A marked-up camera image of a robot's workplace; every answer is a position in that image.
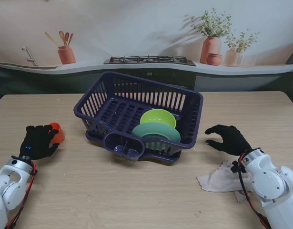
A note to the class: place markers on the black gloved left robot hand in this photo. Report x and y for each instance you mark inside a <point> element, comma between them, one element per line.
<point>36,145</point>

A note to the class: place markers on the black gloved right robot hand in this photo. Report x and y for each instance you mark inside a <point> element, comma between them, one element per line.
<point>234,142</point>

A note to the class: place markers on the orange cup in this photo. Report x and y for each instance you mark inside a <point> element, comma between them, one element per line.
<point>60,134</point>

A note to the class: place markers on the teal plate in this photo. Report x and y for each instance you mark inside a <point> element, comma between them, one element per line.
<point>155,131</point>

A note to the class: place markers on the lime green bowl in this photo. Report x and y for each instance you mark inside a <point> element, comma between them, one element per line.
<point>158,118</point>

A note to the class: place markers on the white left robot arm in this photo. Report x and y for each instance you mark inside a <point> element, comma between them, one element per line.
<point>8,190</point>

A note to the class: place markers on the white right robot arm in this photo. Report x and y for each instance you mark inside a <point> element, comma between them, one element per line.
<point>272,183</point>

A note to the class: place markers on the grey wiping cloth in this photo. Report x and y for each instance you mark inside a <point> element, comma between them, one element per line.
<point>217,181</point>

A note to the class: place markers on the purple plastic dish rack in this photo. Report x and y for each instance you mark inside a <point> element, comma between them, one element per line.
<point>122,112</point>

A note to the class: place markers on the printed kitchen scene backdrop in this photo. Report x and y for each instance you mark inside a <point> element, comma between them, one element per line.
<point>136,23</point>

